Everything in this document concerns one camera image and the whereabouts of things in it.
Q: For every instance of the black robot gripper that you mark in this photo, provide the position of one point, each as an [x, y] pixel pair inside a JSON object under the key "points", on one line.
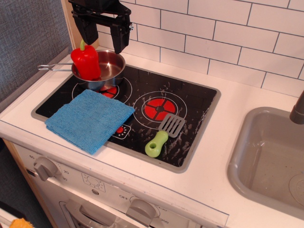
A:
{"points": [[88, 13]]}

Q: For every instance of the green handled grey spatula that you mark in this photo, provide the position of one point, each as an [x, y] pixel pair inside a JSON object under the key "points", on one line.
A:
{"points": [[169, 127]]}

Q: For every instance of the red toy bell pepper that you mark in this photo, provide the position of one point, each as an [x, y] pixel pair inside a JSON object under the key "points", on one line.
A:
{"points": [[86, 60]]}

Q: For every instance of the small steel saucepan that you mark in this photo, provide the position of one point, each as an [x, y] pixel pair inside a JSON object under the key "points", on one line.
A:
{"points": [[112, 67]]}

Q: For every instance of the blue folded cloth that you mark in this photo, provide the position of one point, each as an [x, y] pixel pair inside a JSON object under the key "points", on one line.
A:
{"points": [[89, 120]]}

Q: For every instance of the black toy stovetop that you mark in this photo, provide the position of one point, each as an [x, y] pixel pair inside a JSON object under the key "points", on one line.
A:
{"points": [[154, 96]]}

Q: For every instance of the grey left timer knob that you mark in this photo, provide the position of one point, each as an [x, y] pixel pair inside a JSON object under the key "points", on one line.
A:
{"points": [[45, 168]]}

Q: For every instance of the grey right oven knob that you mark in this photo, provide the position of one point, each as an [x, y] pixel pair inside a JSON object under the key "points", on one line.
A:
{"points": [[141, 212]]}

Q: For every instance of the grey plastic sink basin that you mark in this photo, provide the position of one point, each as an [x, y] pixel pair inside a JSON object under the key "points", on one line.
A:
{"points": [[267, 164]]}

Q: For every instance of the orange yellow object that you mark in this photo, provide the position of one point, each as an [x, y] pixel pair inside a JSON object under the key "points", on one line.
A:
{"points": [[20, 223]]}

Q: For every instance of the grey faucet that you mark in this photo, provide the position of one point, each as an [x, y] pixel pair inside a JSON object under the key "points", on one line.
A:
{"points": [[297, 113]]}

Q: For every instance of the light wooden side post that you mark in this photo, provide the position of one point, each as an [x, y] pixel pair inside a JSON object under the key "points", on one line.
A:
{"points": [[74, 34]]}

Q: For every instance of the grey oven door handle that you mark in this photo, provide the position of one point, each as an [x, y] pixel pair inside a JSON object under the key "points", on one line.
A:
{"points": [[89, 216]]}

